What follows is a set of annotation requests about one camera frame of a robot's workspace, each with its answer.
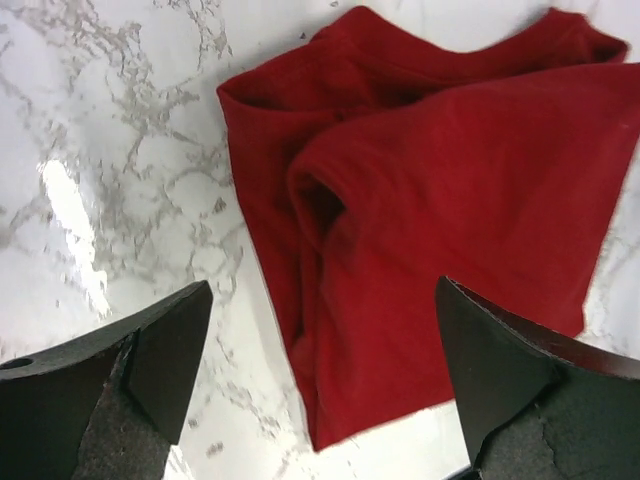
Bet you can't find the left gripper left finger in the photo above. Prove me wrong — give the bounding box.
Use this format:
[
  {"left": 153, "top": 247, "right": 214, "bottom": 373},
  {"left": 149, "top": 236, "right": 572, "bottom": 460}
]
[{"left": 1, "top": 281, "right": 213, "bottom": 479}]

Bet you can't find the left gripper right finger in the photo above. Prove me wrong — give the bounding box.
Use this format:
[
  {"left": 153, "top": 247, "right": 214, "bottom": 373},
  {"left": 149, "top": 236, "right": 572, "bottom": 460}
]
[{"left": 435, "top": 277, "right": 639, "bottom": 480}]

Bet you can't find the dark red t shirt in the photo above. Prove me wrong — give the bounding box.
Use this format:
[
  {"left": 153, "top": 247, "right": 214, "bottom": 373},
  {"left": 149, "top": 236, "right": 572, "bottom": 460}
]
[{"left": 217, "top": 6, "right": 639, "bottom": 450}]

